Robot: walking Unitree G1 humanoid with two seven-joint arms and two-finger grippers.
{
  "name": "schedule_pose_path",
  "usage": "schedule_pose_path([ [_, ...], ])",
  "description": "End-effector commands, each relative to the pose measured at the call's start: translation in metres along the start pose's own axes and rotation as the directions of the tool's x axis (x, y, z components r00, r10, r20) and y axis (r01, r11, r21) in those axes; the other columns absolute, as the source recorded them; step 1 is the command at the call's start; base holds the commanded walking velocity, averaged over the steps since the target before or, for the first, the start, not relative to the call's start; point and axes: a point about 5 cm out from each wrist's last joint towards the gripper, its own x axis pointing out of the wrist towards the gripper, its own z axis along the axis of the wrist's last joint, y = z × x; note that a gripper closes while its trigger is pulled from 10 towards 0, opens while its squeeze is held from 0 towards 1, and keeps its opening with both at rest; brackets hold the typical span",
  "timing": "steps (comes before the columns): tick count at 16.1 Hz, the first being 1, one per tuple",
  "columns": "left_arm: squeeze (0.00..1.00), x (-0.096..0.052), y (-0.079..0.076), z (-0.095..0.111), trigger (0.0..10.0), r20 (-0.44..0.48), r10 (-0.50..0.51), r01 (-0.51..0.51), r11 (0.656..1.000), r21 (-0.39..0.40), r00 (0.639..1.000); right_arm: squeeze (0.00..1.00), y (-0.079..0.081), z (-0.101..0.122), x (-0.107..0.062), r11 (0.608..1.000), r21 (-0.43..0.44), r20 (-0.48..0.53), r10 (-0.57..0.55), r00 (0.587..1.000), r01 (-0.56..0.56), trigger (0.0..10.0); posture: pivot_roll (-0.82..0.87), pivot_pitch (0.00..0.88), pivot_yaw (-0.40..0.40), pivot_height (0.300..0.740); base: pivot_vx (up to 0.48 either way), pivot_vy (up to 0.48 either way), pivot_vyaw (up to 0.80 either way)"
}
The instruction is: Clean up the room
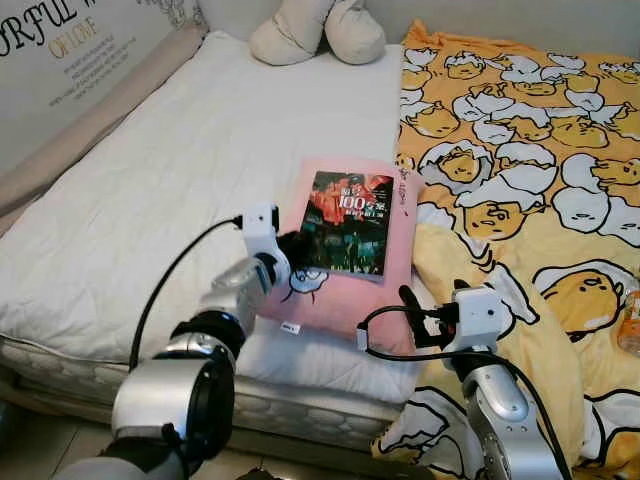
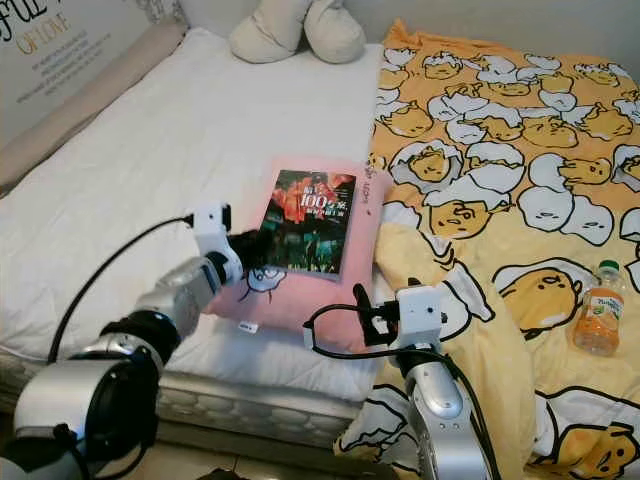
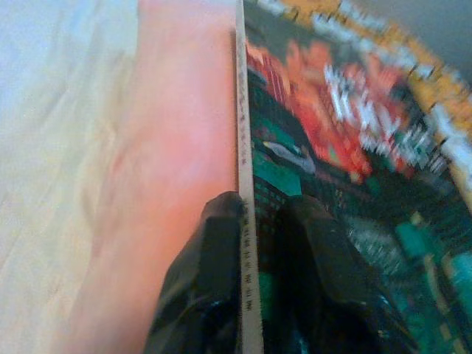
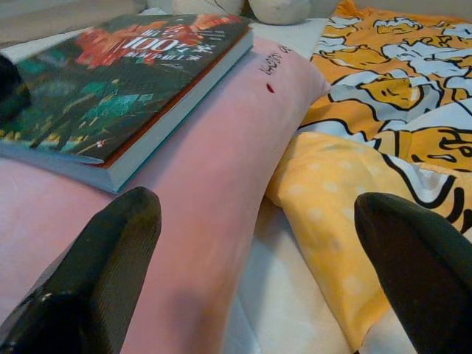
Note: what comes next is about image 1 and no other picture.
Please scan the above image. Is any white quilted mattress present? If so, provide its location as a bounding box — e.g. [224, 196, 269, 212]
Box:
[0, 28, 441, 451]

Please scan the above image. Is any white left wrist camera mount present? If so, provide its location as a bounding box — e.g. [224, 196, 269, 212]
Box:
[242, 204, 283, 267]

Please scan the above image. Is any beige padded bed rail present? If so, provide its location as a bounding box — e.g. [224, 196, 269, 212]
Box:
[0, 25, 206, 216]

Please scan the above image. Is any yellow cartoon egg blanket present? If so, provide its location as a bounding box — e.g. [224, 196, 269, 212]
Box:
[372, 20, 640, 480]

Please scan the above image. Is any beige plush toy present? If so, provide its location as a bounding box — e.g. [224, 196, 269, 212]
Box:
[248, 0, 388, 67]

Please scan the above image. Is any pink pillow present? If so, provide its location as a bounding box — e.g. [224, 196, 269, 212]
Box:
[255, 155, 426, 356]

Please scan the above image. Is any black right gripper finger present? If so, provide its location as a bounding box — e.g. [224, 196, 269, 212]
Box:
[398, 285, 429, 336]

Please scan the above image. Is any dark paperback book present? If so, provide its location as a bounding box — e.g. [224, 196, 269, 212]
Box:
[300, 170, 396, 279]

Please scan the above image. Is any grey lettered fabric headboard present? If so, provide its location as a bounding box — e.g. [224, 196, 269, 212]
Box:
[0, 0, 206, 176]

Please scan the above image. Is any orange juice bottle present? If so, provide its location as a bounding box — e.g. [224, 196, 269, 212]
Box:
[617, 290, 640, 353]

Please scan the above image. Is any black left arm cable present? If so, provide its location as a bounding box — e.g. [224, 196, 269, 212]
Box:
[128, 215, 247, 369]

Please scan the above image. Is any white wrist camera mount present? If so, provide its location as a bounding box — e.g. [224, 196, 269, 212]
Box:
[452, 285, 514, 354]
[242, 204, 283, 267]

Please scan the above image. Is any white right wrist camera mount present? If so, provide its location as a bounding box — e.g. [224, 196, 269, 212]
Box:
[452, 285, 514, 354]

